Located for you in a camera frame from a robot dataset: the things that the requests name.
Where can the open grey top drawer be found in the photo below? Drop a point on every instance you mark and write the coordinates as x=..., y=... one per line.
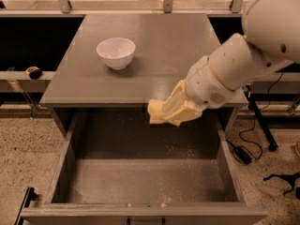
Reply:
x=116, y=169

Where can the black power adapter with cable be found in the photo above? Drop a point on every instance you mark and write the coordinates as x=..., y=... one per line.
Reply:
x=241, y=153

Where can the yellow sponge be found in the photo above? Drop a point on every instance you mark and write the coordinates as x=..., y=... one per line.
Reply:
x=156, y=112

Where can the black tripod foot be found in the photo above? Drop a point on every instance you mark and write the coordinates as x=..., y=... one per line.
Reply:
x=289, y=178

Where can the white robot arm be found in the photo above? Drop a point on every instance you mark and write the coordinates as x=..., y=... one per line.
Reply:
x=270, y=42

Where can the grey cabinet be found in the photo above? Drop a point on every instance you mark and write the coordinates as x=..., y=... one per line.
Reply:
x=167, y=45

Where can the white bowl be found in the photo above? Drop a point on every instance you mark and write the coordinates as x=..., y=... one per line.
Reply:
x=116, y=52

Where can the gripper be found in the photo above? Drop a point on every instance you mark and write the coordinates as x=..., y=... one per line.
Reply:
x=204, y=85

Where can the yellow black tape measure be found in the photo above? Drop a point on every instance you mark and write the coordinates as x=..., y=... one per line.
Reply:
x=34, y=72

